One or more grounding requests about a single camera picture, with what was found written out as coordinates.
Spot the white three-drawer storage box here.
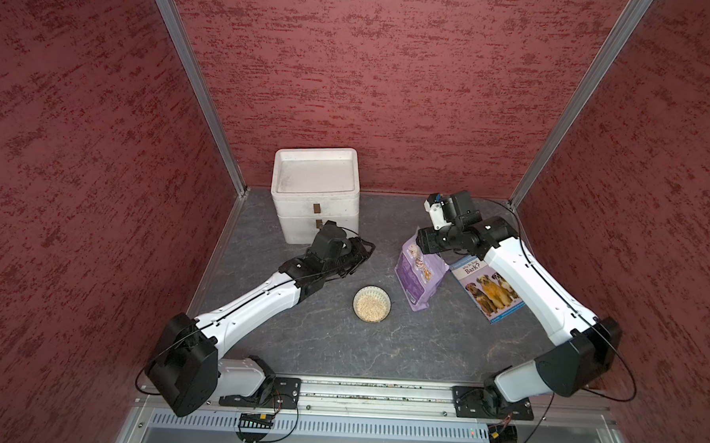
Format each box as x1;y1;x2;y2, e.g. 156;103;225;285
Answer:
271;148;361;245

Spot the left corner aluminium post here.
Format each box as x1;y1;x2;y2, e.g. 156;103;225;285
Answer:
155;0;248;198

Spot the green patterned breakfast bowl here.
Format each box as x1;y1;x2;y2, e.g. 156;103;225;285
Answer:
353;286;391;323

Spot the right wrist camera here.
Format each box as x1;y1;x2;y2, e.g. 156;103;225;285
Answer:
424;193;451;230

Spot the perforated cable duct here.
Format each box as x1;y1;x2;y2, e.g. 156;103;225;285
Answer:
148;410;489;443

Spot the controller board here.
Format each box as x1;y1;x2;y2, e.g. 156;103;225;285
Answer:
237;413;276;431
488;424;518;443

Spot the corner aluminium post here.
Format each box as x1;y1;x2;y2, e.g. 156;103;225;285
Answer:
509;0;654;211
155;0;248;198

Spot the dog book Why Dogs Bark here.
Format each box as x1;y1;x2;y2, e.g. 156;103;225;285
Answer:
449;256;525;324

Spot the aluminium mounting rail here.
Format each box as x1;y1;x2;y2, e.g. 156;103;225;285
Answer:
135;365;619;429

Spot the purple oats bag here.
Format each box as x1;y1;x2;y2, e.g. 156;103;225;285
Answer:
395;233;449;311

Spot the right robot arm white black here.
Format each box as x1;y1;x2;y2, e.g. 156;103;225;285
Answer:
417;191;624;415

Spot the right controller board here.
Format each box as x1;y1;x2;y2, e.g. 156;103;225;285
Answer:
488;424;518;443

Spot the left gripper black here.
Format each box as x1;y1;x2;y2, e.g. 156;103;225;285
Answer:
323;234;377;278

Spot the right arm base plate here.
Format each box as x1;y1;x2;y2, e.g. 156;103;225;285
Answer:
452;386;535;421

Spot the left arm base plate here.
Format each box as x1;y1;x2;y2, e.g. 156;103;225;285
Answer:
218;377;302;410

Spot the left controller board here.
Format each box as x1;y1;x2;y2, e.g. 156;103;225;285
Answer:
237;413;276;431

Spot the right corner aluminium post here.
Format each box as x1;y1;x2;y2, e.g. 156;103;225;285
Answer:
509;0;654;211

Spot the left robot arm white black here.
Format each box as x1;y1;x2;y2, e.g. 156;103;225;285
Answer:
142;220;376;418

